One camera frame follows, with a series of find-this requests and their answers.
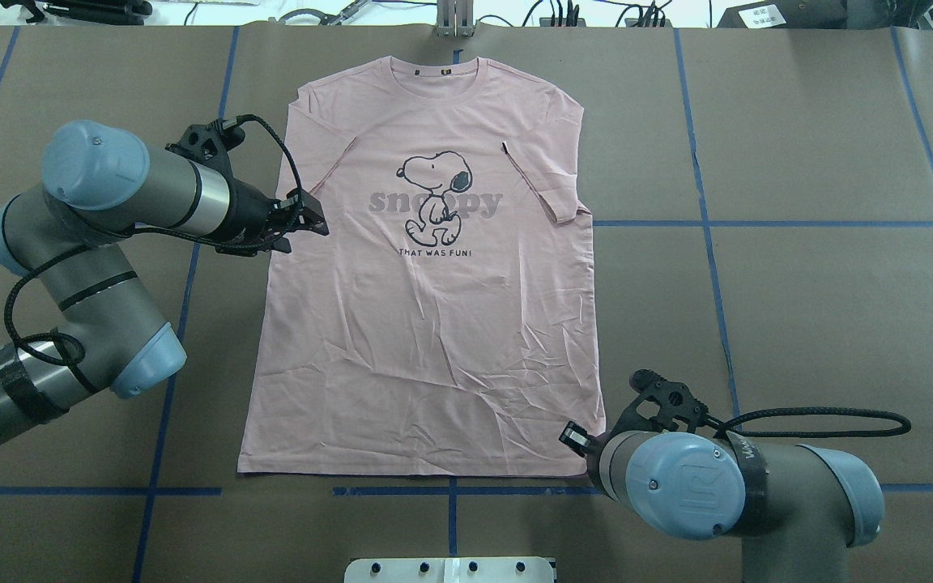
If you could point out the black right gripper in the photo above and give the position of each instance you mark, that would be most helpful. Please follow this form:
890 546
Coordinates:
573 436

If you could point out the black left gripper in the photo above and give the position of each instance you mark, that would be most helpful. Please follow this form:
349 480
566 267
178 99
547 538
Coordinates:
245 212

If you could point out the pink Snoopy t-shirt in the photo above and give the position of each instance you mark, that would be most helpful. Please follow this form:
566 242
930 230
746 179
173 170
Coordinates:
447 323

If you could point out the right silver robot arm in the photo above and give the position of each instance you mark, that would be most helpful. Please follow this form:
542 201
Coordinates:
798 510

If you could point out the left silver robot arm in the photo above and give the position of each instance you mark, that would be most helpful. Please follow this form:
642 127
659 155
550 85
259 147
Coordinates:
79 318

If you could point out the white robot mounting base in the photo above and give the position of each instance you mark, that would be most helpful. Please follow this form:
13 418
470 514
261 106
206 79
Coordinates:
453 569

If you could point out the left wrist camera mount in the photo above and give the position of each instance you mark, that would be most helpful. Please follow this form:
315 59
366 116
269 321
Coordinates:
209 144

